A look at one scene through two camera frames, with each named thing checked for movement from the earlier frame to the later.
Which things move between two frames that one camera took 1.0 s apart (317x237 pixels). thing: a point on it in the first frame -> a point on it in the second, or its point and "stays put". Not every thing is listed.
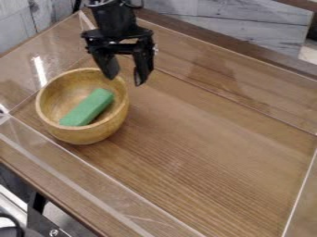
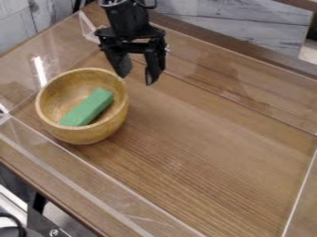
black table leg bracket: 41,225 stays put
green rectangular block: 89,108 stays put
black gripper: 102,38 -> 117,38
